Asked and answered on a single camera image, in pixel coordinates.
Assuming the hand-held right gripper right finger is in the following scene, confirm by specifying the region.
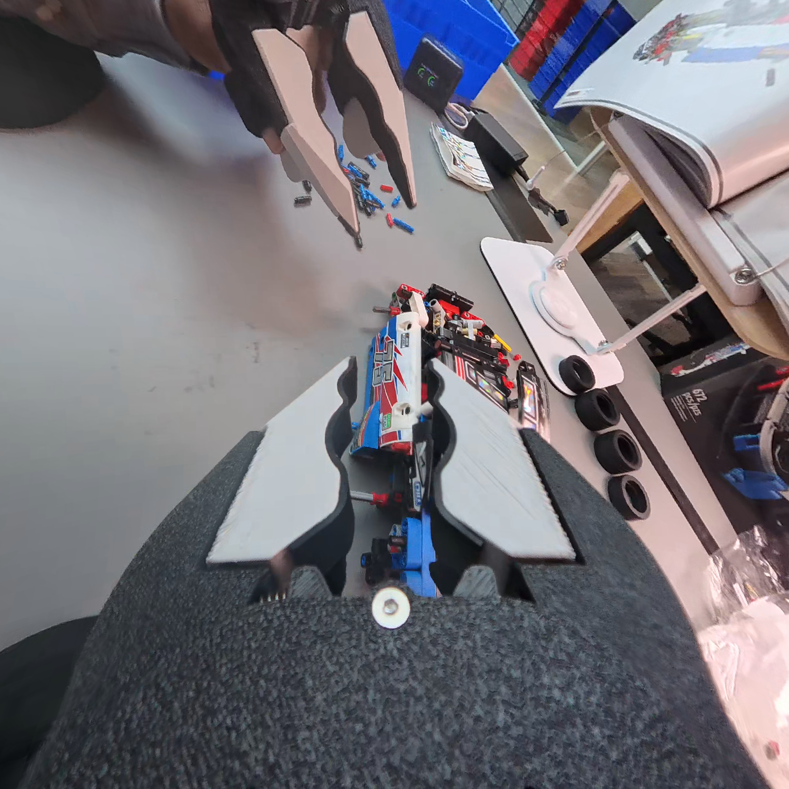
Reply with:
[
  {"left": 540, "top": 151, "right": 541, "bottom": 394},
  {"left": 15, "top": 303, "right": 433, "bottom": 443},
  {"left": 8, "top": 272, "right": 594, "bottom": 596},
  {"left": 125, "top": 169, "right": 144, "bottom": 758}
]
[{"left": 427, "top": 359, "right": 578, "bottom": 594}]

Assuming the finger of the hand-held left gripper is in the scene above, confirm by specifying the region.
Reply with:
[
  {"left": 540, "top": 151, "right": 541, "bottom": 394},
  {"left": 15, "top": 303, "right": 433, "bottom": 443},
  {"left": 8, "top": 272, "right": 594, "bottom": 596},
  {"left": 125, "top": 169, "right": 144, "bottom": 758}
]
[
  {"left": 327, "top": 9, "right": 418, "bottom": 208},
  {"left": 252, "top": 27, "right": 363, "bottom": 247}
]

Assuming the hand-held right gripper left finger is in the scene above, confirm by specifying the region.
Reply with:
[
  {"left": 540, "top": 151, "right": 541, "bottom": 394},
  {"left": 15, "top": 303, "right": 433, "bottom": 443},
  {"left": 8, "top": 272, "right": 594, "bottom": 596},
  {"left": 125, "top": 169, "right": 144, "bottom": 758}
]
[{"left": 206, "top": 356, "right": 360, "bottom": 594}]

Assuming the pile of blue black pins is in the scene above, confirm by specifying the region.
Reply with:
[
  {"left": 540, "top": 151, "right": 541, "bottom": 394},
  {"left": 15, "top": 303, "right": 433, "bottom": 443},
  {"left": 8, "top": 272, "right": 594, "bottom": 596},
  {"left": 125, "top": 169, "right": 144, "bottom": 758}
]
[{"left": 294, "top": 143, "right": 415, "bottom": 249}]

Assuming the toy brick race car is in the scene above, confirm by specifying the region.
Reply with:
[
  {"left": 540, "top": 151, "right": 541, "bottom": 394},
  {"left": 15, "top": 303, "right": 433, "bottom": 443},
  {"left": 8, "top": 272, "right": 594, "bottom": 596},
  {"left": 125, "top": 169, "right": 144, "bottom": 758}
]
[{"left": 349, "top": 282, "right": 520, "bottom": 598}]

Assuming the instruction booklet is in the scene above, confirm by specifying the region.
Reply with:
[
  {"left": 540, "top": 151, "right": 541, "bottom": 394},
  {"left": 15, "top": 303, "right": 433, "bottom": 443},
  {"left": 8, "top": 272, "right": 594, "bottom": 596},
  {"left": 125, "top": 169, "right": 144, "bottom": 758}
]
[{"left": 554, "top": 0, "right": 789, "bottom": 324}]

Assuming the person's left forearm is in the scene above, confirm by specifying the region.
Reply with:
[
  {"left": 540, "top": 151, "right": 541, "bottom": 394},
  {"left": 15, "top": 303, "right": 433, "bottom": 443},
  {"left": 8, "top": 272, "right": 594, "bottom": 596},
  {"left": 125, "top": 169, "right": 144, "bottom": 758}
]
[{"left": 0, "top": 0, "right": 207, "bottom": 70}]

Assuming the grey desk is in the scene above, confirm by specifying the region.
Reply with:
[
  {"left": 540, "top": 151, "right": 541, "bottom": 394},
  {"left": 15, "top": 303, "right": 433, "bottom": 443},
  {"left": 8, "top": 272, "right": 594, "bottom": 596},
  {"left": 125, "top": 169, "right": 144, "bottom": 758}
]
[{"left": 0, "top": 52, "right": 741, "bottom": 655}]

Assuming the person's left hand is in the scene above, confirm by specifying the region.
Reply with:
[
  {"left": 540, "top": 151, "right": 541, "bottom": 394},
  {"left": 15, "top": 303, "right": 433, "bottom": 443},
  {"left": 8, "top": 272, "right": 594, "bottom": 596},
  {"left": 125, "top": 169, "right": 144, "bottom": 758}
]
[{"left": 165, "top": 0, "right": 286, "bottom": 155}]

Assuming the black charger with green lights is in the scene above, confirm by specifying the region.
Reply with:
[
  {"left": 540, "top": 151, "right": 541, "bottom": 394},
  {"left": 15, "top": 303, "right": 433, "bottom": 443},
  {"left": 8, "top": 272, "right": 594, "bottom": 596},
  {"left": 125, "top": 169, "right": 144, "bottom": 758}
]
[{"left": 403, "top": 37, "right": 465, "bottom": 110}]

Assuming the blue plastic crate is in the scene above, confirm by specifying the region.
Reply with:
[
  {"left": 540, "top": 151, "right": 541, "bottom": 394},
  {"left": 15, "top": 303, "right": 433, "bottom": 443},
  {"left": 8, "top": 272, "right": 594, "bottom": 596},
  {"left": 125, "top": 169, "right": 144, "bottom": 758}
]
[{"left": 381, "top": 0, "right": 520, "bottom": 70}]

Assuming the black stickered toy panel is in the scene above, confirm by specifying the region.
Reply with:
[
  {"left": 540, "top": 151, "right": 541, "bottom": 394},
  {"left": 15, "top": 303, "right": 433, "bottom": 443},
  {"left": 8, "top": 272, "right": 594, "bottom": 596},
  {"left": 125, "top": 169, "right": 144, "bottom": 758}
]
[{"left": 516, "top": 360, "right": 551, "bottom": 434}]

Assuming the sticker sheet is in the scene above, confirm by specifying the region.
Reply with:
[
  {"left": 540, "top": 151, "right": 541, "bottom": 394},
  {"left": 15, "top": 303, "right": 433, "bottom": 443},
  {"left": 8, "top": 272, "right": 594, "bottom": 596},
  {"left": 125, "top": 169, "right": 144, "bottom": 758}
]
[{"left": 429, "top": 122, "right": 494, "bottom": 191}]

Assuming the black toy tyre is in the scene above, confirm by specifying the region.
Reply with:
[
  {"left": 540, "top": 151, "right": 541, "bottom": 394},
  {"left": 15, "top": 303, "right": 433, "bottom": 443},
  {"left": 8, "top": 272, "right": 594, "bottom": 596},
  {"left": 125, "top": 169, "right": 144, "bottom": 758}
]
[
  {"left": 574, "top": 388, "right": 621, "bottom": 431},
  {"left": 607, "top": 473, "right": 651, "bottom": 522},
  {"left": 593, "top": 428, "right": 643, "bottom": 475},
  {"left": 558, "top": 355, "right": 597, "bottom": 395}
]

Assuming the black power adapter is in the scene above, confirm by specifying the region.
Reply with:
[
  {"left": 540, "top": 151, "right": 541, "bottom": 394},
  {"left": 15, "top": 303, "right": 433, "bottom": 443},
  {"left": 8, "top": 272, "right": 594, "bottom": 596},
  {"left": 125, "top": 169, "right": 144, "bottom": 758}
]
[{"left": 462, "top": 111, "right": 530, "bottom": 178}]

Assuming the stack of red blue crates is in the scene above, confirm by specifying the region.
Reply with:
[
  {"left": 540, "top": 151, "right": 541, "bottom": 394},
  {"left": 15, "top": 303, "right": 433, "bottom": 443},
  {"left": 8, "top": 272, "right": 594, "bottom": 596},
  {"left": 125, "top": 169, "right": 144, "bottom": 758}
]
[{"left": 505, "top": 0, "right": 639, "bottom": 118}]

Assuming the white book stand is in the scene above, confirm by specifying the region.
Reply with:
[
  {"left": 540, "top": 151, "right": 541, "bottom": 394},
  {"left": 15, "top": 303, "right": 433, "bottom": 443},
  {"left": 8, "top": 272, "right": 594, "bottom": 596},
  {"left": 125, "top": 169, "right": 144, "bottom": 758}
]
[{"left": 481, "top": 108, "right": 789, "bottom": 397}]

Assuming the black toy car box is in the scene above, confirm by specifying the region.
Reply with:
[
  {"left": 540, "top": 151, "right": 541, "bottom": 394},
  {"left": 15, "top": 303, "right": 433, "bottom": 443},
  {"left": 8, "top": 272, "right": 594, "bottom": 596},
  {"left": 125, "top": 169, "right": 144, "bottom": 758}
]
[{"left": 658, "top": 342, "right": 789, "bottom": 538}]

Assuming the dark round object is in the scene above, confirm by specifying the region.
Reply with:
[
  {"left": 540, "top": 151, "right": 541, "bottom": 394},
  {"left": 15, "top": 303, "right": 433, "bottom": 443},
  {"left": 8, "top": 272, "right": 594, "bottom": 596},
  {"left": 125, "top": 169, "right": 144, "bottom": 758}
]
[{"left": 0, "top": 15, "right": 106, "bottom": 131}]

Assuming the clear plastic bag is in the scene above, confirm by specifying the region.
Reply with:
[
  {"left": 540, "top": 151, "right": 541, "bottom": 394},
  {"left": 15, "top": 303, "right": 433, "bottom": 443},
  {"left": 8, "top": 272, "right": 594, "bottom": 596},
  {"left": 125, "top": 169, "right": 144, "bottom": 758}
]
[{"left": 695, "top": 524, "right": 789, "bottom": 789}]

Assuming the grey cable with plug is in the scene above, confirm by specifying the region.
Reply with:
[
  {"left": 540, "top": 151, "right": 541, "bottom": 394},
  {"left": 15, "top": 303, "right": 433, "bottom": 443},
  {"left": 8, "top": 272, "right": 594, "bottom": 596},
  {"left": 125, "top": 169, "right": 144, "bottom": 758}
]
[{"left": 523, "top": 165, "right": 569, "bottom": 226}]

